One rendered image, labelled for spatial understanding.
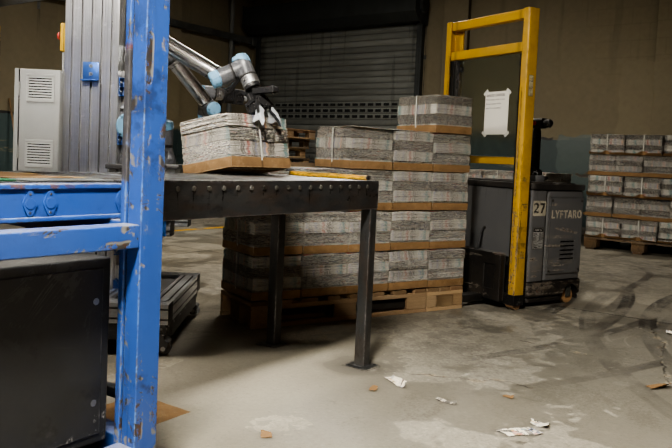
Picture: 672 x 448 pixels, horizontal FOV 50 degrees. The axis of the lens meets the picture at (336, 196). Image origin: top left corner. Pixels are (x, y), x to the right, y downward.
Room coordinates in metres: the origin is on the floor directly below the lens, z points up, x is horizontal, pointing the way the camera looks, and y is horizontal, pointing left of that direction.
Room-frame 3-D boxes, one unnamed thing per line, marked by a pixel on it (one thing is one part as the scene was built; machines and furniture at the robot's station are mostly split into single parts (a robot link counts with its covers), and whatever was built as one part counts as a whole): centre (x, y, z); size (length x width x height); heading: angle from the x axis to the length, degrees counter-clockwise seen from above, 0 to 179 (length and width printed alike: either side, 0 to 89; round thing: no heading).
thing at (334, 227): (4.06, 0.02, 0.42); 1.17 x 0.39 x 0.83; 123
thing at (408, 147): (4.29, -0.34, 0.95); 0.38 x 0.29 x 0.23; 32
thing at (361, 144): (4.13, -0.09, 0.95); 0.38 x 0.29 x 0.23; 33
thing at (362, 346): (3.05, -0.14, 0.34); 0.06 x 0.06 x 0.68; 55
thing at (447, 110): (4.46, -0.58, 0.65); 0.39 x 0.30 x 1.29; 33
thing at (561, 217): (4.90, -1.26, 0.40); 0.69 x 0.55 x 0.80; 33
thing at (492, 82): (4.70, -0.97, 1.27); 0.57 x 0.01 x 0.65; 33
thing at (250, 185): (2.53, 0.23, 0.74); 1.34 x 0.05 x 0.12; 145
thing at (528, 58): (4.42, -1.13, 0.97); 0.09 x 0.09 x 1.75; 33
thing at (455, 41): (4.97, -0.77, 0.97); 0.09 x 0.09 x 1.75; 33
